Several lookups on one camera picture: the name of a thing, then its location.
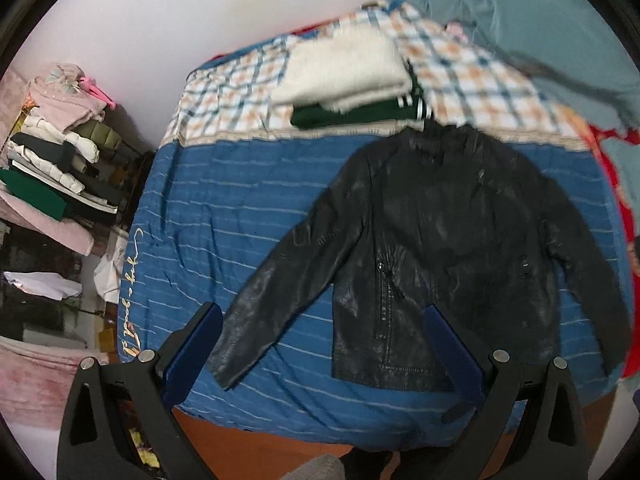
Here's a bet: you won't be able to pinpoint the black leather jacket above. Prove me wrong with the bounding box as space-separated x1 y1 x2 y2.
207 125 631 391

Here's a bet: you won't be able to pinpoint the grey gloved hand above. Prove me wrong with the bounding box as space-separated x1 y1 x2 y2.
281 455 346 480

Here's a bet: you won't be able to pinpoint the pink fabric cover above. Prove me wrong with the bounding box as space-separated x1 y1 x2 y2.
0 337 108 430

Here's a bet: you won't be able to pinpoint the white cloth on shelf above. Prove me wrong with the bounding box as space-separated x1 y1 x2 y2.
3 271 82 301

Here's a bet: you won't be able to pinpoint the blue striped bed cover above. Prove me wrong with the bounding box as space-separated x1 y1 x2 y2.
117 131 636 452

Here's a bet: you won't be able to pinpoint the red patterned cloth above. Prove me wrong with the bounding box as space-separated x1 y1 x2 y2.
587 123 640 286

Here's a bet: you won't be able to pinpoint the pink hanger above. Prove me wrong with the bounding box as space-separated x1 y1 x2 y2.
78 76 117 110

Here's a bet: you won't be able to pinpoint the green folded garment white stripes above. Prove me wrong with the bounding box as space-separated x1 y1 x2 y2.
291 62 434 130

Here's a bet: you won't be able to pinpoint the plaid checked bed sheet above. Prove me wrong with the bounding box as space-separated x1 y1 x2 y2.
162 1 590 152

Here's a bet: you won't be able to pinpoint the grey-blue crumpled blanket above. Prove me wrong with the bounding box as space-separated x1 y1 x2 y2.
404 0 639 138

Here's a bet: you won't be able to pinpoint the white fluffy folded garment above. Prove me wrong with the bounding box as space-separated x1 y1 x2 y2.
270 25 412 113

